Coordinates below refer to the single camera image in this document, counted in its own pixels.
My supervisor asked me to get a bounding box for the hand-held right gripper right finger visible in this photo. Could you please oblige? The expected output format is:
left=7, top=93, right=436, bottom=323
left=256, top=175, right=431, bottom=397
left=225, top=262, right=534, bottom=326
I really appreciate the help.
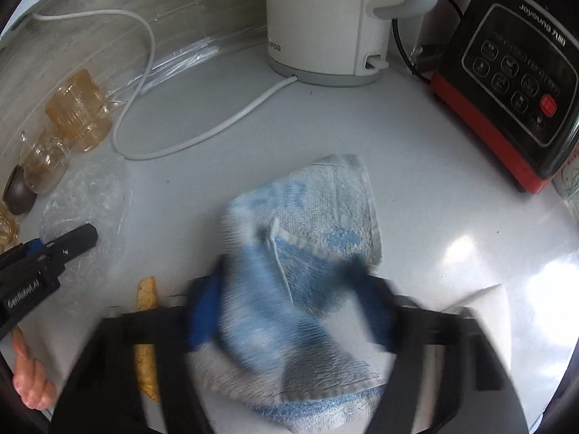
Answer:
left=357, top=262, right=530, bottom=434

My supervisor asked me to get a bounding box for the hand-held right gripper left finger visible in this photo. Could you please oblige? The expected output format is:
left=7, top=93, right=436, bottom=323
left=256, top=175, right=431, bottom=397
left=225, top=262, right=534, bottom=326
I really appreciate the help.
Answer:
left=50, top=276, right=222, bottom=434

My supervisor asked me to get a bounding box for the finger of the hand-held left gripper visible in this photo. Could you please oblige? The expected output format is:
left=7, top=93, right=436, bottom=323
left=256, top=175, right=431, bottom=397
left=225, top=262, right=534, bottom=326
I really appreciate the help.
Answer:
left=0, top=241, right=57, bottom=276
left=38, top=224, right=99, bottom=276

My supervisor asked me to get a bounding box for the clear plastic wrap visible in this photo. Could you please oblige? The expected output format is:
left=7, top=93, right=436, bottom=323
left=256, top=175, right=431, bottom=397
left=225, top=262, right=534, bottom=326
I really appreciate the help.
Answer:
left=40, top=158, right=133, bottom=312

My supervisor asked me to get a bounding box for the blue white towel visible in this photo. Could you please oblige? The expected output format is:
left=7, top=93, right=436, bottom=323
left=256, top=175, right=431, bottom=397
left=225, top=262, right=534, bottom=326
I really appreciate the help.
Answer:
left=185, top=154, right=396, bottom=432

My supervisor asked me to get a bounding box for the person's left hand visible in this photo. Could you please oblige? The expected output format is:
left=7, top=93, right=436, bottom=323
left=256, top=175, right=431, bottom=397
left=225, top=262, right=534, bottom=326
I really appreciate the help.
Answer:
left=11, top=325, right=57, bottom=412

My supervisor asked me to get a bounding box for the amber glass cup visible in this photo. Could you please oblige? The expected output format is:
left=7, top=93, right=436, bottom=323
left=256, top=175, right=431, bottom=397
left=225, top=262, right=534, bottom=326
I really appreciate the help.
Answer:
left=0, top=203, right=20, bottom=254

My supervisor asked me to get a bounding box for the tan peel strip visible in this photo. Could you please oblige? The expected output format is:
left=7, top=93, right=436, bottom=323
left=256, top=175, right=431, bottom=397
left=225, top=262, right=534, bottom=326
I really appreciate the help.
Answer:
left=133, top=277, right=162, bottom=404

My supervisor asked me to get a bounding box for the small clear glass cup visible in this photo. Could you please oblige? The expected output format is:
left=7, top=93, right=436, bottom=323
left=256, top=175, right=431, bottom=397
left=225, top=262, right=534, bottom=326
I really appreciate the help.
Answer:
left=19, top=129, right=72, bottom=195

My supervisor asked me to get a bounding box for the amber glass mug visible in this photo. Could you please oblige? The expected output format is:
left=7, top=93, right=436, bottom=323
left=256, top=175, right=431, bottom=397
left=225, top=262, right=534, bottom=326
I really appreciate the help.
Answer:
left=44, top=69, right=114, bottom=153

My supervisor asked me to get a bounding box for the clear plastic film sheet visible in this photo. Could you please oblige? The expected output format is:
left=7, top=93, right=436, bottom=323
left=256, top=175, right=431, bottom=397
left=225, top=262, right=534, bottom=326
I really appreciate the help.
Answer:
left=145, top=22, right=267, bottom=86

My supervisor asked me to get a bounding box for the pale patterned glass container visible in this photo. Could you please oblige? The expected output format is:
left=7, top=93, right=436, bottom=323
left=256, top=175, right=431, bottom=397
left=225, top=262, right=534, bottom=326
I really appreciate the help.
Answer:
left=552, top=145, right=579, bottom=211

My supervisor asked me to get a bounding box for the black red blender base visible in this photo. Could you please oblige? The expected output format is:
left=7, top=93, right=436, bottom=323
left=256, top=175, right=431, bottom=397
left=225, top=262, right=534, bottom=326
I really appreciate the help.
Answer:
left=429, top=0, right=579, bottom=195

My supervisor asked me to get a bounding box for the white electric kettle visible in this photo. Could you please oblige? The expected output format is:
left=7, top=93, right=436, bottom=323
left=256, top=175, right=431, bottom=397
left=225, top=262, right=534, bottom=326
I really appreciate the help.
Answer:
left=263, top=0, right=446, bottom=88

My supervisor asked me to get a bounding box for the white power cable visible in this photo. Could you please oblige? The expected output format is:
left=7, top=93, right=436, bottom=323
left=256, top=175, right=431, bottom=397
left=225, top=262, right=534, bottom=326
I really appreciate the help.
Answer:
left=33, top=8, right=300, bottom=161

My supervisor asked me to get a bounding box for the black power cable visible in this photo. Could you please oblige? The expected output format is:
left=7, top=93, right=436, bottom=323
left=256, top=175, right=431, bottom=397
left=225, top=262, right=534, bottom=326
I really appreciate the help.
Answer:
left=391, top=0, right=466, bottom=86

